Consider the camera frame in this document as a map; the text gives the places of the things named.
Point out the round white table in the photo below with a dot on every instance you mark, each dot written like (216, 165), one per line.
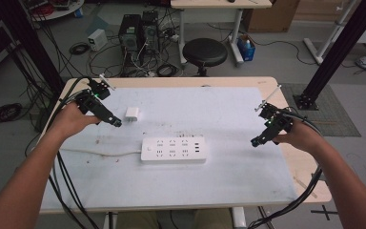
(57, 8)

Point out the white power supply box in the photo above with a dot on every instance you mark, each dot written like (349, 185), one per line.
(97, 38)

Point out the white table mat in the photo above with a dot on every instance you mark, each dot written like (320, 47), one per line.
(187, 184)

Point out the white charger adapter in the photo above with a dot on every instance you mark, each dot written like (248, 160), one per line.
(132, 114)

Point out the white-legged wooden desk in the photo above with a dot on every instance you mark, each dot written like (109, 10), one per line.
(219, 4)

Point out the white metal stand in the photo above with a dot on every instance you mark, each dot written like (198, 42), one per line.
(327, 38)

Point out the black metal frame post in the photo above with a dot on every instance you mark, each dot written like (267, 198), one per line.
(340, 51)
(28, 41)

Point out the white power strip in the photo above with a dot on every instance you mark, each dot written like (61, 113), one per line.
(173, 150)

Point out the black round stool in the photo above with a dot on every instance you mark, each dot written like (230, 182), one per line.
(205, 52)

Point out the black computer tower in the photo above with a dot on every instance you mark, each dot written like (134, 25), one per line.
(150, 30)
(130, 35)

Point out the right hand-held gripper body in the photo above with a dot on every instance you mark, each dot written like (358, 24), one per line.
(274, 122)

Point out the cardboard box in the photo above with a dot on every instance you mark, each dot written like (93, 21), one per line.
(271, 16)

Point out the person's left hand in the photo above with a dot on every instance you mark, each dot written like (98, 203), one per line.
(71, 120)

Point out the dark floor mat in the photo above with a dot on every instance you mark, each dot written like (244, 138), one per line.
(336, 114)

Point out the blue box with bottle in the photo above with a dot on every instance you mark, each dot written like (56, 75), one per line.
(246, 49)

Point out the person's right hand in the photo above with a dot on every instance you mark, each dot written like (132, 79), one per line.
(298, 136)

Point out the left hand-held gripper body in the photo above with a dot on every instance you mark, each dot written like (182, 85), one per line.
(90, 101)

